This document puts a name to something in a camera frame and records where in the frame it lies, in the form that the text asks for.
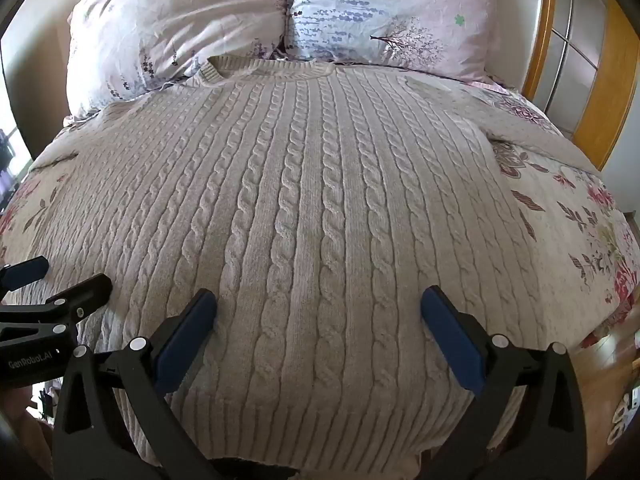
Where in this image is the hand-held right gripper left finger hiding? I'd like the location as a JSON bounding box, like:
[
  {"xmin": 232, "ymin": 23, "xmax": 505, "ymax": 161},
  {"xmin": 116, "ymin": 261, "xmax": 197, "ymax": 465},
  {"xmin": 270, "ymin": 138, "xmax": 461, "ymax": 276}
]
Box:
[{"xmin": 52, "ymin": 287, "xmax": 223, "ymax": 480}]

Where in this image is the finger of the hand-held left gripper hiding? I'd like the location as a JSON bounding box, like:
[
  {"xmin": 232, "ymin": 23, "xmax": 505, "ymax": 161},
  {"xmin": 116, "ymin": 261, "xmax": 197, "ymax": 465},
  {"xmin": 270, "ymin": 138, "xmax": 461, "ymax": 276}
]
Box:
[
  {"xmin": 0, "ymin": 274, "xmax": 113, "ymax": 333},
  {"xmin": 0, "ymin": 256, "xmax": 50, "ymax": 292}
]

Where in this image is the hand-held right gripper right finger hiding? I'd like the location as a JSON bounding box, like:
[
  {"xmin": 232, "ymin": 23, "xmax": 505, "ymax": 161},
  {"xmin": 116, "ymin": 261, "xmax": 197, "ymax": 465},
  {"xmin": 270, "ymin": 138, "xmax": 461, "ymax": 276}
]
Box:
[{"xmin": 420, "ymin": 285, "xmax": 588, "ymax": 480}]

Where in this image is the beige cable knit sweater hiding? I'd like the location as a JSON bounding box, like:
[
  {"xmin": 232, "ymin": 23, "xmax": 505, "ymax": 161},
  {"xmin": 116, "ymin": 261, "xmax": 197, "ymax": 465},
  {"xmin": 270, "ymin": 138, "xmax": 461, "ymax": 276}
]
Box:
[{"xmin": 30, "ymin": 55, "xmax": 603, "ymax": 471}]

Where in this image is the window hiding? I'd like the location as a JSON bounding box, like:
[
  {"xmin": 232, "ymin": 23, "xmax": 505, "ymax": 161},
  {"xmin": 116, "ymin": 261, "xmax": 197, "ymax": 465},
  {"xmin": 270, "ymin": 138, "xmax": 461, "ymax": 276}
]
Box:
[{"xmin": 0, "ymin": 127, "xmax": 23, "ymax": 206}]

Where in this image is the floral bedsheet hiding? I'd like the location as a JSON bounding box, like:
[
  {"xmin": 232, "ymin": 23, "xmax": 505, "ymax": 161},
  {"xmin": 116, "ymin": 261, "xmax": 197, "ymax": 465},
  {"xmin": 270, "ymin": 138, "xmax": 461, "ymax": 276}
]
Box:
[{"xmin": 0, "ymin": 80, "xmax": 640, "ymax": 356}]

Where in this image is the white patterned slipper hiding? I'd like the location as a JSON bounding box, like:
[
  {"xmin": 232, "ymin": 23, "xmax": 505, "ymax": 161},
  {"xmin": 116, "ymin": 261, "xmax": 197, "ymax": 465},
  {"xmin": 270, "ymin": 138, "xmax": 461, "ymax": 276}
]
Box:
[{"xmin": 606, "ymin": 394, "xmax": 635, "ymax": 447}]

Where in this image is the pink floral pillow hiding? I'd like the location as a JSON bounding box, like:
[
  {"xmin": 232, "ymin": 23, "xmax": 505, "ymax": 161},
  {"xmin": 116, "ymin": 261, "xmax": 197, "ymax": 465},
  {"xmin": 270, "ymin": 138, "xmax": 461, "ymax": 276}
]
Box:
[{"xmin": 65, "ymin": 0, "xmax": 293, "ymax": 121}]

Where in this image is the lavender print pillow with tree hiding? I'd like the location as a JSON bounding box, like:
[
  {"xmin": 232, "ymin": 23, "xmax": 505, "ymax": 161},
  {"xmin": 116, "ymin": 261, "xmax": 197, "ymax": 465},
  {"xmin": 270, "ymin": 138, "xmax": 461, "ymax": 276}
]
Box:
[{"xmin": 285, "ymin": 0, "xmax": 506, "ymax": 86}]

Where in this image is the wooden wall shelf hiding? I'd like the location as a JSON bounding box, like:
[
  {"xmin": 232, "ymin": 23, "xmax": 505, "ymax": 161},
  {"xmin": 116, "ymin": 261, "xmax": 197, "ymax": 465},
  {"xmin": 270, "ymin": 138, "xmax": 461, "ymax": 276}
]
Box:
[{"xmin": 522, "ymin": 0, "xmax": 640, "ymax": 171}]

